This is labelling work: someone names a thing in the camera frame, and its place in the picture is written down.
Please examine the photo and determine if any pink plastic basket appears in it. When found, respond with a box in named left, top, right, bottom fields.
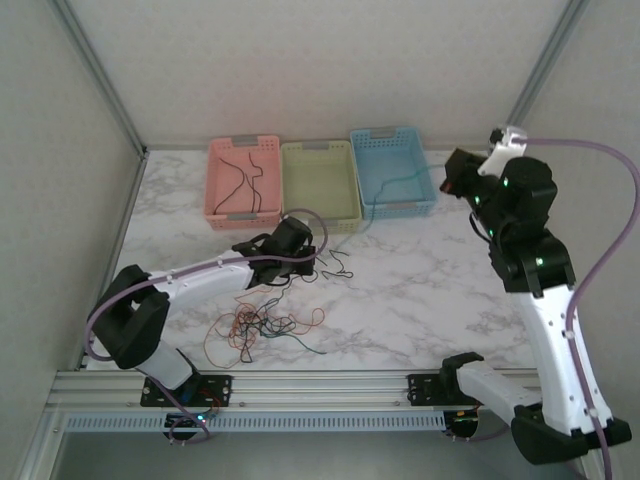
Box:
left=203, top=134, right=282, bottom=232

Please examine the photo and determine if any aluminium table edge rail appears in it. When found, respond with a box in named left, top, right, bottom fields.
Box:
left=77, top=149, right=150, bottom=374
left=143, top=143, right=494, bottom=153

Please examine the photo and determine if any blue plastic basket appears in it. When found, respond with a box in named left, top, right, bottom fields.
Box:
left=348, top=126, right=437, bottom=221

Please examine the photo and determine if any electronics board with LED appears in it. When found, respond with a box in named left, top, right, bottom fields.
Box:
left=452, top=409, right=481, bottom=436
left=167, top=412, right=211, bottom=434

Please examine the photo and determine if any green plastic basket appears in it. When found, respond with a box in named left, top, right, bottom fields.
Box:
left=279, top=140, right=362, bottom=236

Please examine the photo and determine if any coloured wires pile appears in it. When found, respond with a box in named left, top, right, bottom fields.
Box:
left=203, top=298, right=262, bottom=367

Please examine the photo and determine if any slotted pale blue cable duct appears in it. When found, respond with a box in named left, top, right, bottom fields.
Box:
left=64, top=412, right=447, bottom=433

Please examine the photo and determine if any aluminium frame post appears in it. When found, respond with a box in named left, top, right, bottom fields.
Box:
left=58, top=0, right=150, bottom=160
left=502, top=0, right=596, bottom=132

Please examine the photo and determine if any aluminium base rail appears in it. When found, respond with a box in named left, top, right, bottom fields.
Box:
left=49, top=368, right=546, bottom=414

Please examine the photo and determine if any thin green cable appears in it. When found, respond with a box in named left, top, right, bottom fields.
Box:
left=329, top=164, right=449, bottom=254
left=242, top=314, right=329, bottom=355

